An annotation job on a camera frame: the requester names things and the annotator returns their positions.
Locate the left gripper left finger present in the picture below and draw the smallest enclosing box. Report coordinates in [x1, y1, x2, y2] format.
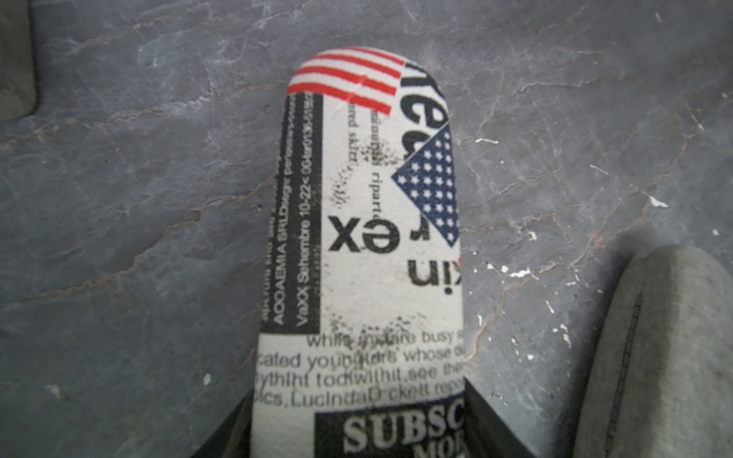
[191, 390, 254, 458]

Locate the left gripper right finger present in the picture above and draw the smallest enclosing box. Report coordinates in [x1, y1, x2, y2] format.
[465, 379, 534, 458]

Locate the grey oval eyeglass case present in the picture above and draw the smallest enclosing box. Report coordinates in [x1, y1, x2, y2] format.
[574, 244, 732, 457]

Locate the grey rectangular eyeglass case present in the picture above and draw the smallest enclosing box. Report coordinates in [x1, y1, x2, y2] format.
[1, 0, 37, 122]

